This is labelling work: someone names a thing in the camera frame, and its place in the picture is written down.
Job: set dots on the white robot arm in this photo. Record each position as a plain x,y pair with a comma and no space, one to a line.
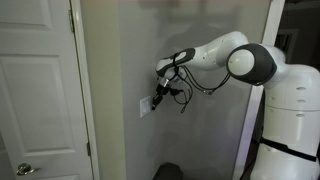
291,132

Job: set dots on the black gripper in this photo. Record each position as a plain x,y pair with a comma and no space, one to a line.
162,89

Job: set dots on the upper door hinge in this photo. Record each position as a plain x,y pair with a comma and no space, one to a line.
71,20

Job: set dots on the door hinge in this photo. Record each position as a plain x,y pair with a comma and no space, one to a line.
88,149
71,20

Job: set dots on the white panel door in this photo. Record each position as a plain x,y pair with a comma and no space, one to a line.
41,106

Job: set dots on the white wall light switch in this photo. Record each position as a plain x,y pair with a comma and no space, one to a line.
145,106

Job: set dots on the lower door hinge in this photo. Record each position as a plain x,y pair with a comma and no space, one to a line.
88,149

